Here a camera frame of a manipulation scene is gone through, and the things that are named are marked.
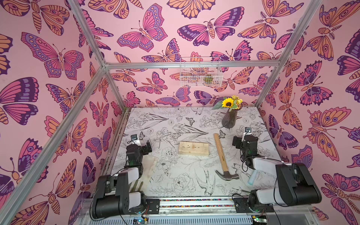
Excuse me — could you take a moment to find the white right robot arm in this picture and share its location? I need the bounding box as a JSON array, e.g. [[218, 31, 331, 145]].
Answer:
[[232, 135, 322, 211]]

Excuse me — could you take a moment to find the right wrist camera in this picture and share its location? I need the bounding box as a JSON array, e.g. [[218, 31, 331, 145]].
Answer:
[[241, 127, 252, 141]]

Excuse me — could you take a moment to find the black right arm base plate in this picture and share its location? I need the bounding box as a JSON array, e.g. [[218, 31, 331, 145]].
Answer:
[[232, 196, 274, 213]]

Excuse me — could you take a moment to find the yellow artificial sunflower bunch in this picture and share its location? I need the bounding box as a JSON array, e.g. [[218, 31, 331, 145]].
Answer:
[[212, 96, 243, 111]]

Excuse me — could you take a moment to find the aluminium cage frame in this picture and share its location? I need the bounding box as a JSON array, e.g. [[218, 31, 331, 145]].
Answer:
[[1, 1, 322, 225]]

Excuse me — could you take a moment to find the white wire wall basket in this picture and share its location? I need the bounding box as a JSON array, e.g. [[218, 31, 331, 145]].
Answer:
[[178, 57, 223, 89]]

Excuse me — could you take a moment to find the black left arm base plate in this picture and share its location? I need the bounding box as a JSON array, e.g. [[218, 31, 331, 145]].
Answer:
[[137, 199, 160, 215]]

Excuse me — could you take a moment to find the wooden handled claw hammer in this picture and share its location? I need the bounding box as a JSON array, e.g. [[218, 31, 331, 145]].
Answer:
[[213, 133, 239, 181]]

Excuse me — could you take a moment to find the ribbed purple glass vase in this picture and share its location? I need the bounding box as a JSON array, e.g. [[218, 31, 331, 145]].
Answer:
[[221, 109, 239, 129]]

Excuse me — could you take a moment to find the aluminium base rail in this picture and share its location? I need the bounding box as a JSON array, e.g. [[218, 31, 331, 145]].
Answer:
[[75, 195, 321, 225]]

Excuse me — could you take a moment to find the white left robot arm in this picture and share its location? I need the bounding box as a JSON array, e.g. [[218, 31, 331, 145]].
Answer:
[[90, 141, 152, 220]]

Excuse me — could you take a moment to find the green succulent in basket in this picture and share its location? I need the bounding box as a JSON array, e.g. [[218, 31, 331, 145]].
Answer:
[[203, 75, 213, 85]]

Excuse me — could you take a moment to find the light blue plastic tube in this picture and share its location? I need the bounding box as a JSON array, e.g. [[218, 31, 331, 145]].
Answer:
[[247, 170, 258, 186]]

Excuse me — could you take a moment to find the small wooden nail block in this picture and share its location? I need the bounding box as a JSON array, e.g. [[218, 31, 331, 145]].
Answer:
[[178, 141, 209, 157]]

